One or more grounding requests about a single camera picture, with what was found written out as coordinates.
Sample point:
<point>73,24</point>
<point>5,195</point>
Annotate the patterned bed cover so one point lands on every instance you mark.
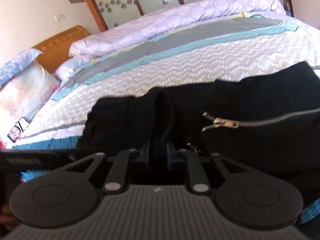
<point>200,53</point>

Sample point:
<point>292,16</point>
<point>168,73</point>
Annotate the white wall socket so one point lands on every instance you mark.
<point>59,17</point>

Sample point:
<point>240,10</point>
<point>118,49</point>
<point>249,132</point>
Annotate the lilac rolled duvet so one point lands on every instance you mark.
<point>163,20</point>

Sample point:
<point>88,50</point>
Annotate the wooden headboard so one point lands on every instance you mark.
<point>55,50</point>

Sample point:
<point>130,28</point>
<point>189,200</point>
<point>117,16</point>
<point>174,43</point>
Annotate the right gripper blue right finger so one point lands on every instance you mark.
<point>197,179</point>

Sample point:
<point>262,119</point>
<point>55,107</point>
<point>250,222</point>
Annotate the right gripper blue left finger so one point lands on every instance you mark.
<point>128,164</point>

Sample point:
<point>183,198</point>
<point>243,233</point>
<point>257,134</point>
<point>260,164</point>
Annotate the black pants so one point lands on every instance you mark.
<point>268,122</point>

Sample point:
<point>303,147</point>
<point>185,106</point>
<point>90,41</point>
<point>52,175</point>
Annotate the blue floral pillow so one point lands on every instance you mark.
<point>17,64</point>

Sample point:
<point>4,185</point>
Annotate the small lilac pillow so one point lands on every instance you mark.
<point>67,69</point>

